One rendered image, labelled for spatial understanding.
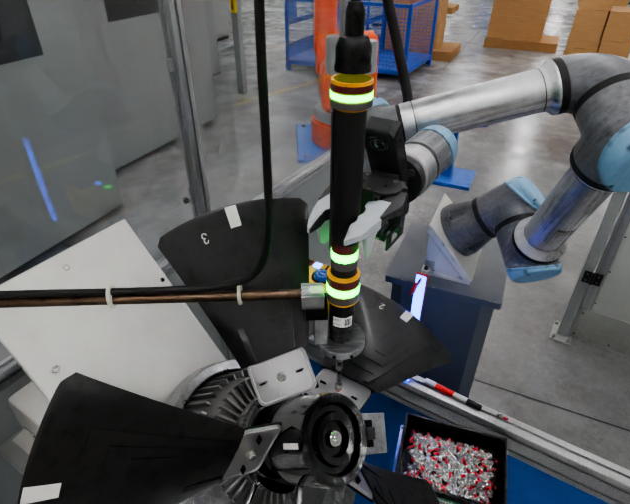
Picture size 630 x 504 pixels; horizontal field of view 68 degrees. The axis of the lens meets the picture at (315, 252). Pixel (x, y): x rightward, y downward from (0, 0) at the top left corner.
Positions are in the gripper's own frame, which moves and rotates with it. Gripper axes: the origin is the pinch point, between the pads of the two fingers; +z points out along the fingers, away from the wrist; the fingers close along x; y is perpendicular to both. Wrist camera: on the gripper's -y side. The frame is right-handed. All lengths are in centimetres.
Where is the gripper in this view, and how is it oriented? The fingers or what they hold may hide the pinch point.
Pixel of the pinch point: (332, 226)
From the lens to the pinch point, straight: 53.4
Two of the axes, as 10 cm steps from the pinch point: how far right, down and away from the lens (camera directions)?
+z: -5.4, 4.8, -7.0
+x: -8.4, -3.1, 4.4
